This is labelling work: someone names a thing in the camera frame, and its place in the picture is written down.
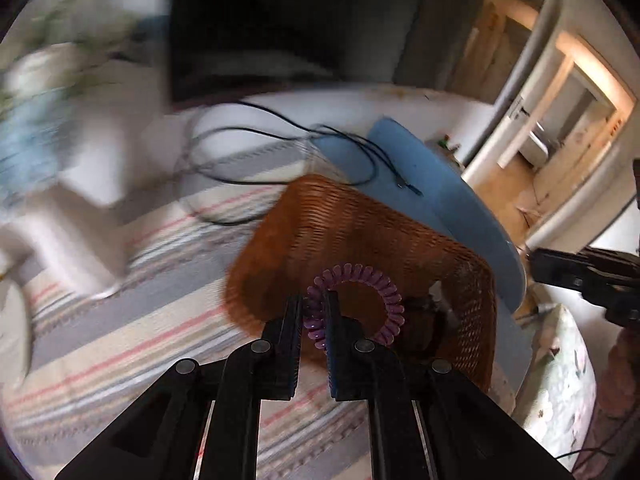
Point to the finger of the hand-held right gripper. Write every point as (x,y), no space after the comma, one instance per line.
(560,270)

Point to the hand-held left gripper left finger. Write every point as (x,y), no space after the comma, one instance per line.
(295,350)

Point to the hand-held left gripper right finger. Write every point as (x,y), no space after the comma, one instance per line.
(334,355)

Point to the brown wicker basket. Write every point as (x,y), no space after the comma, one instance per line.
(350,220)

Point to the person's right hand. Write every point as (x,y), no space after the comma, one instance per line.
(622,375)

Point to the floral cloth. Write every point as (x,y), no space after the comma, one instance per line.
(560,390)

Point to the silver hair clip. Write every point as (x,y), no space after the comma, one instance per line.
(442,295)

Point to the blue oval board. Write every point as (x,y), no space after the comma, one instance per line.
(450,200)

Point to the white door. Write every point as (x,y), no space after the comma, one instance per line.
(500,135)

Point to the striped woven table mat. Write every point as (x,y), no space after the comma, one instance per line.
(150,320)

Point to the small green toy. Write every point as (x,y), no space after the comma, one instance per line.
(447,143)

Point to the white vase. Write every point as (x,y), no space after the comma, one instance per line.
(65,240)

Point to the black television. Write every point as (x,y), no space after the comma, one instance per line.
(275,25)

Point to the blue and white flower bouquet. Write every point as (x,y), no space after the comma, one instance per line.
(30,125)

